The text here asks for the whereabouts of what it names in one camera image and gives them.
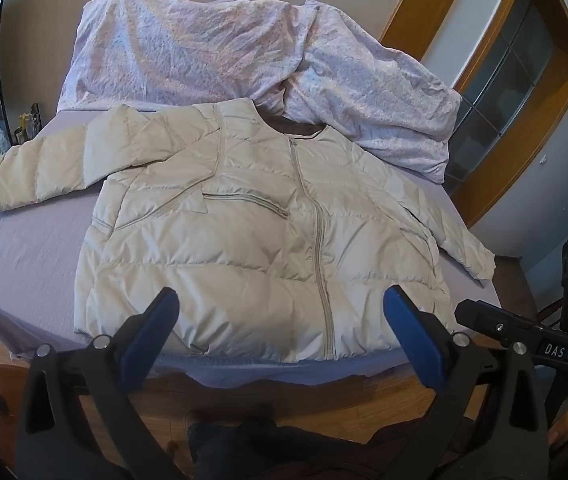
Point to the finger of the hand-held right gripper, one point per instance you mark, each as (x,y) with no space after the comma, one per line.
(498,322)

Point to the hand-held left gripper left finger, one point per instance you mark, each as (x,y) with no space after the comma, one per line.
(150,330)

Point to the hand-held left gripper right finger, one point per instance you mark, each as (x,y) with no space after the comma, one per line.
(413,335)

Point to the cream puffer jacket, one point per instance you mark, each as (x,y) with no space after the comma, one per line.
(244,240)

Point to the person's dark pants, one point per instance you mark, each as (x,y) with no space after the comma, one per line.
(264,452)

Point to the wooden framed glass door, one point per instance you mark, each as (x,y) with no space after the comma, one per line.
(518,60)

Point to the pale floral duvet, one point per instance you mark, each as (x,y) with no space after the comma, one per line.
(204,45)

